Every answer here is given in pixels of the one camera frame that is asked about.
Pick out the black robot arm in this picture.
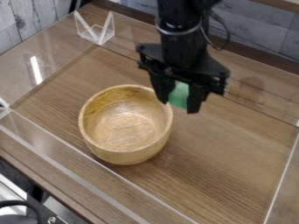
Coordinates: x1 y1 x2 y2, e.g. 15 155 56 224
135 0 230 114

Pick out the wooden bowl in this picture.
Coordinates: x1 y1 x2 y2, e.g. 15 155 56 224
79 84 174 165

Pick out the green rectangular block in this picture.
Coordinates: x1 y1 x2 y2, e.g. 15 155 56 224
168 81 190 109

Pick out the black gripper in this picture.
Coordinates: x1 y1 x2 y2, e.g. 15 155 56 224
135 26 230 114

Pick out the clear acrylic corner bracket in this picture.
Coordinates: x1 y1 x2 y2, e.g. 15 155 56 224
74 10 115 46

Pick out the black cable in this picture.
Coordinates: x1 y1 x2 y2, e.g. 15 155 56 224
0 199 40 224

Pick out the black metal table bracket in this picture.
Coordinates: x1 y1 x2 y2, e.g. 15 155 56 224
27 185 60 224

